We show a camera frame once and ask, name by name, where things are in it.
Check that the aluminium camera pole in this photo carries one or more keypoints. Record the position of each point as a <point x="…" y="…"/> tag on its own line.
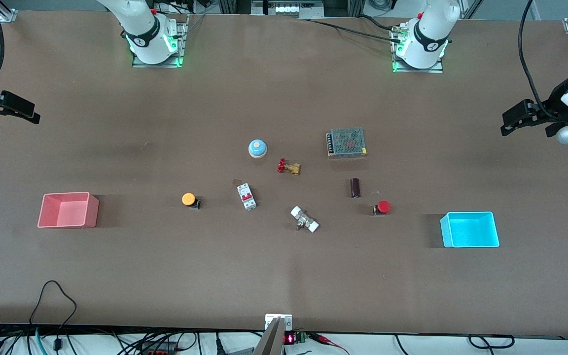
<point x="270" y="340"/>

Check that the small red digit display module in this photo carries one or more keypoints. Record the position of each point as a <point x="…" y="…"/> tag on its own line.
<point x="291" y="338"/>

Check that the red clip lead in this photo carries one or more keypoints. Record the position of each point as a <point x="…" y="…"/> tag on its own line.
<point x="328" y="341"/>

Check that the metal fitting white ends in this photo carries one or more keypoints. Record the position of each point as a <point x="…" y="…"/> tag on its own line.
<point x="304" y="219"/>

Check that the white power strip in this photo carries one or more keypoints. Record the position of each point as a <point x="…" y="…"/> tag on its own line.
<point x="289" y="9"/>

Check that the blue dome button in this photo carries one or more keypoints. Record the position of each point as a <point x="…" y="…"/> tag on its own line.
<point x="258" y="148"/>

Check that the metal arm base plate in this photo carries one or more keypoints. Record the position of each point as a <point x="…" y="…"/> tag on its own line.
<point x="181" y="49"/>
<point x="437" y="69"/>

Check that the metal mesh power supply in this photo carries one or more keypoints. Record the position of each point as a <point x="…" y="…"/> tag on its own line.
<point x="347" y="142"/>

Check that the red push button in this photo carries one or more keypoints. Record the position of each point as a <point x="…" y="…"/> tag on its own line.
<point x="384" y="207"/>

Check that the orange power strip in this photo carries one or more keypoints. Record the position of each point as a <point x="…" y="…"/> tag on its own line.
<point x="158" y="351"/>

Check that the dark brown cylinder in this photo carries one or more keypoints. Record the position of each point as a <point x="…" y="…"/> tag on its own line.
<point x="355" y="188"/>

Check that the yellow push button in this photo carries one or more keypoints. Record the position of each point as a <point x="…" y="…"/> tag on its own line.
<point x="189" y="199"/>

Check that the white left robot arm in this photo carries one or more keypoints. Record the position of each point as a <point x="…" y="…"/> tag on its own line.
<point x="427" y="39"/>

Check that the pink plastic box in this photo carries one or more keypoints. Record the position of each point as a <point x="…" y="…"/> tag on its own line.
<point x="67" y="212"/>

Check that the cyan plastic box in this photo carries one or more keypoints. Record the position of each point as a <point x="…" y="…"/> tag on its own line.
<point x="471" y="231"/>

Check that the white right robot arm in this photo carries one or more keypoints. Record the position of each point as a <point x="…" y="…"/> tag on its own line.
<point x="146" y="29"/>

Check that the silver pole bracket plate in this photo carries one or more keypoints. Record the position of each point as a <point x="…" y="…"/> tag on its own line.
<point x="288" y="320"/>

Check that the white circuit breaker red switch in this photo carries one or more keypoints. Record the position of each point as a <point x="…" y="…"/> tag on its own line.
<point x="247" y="196"/>

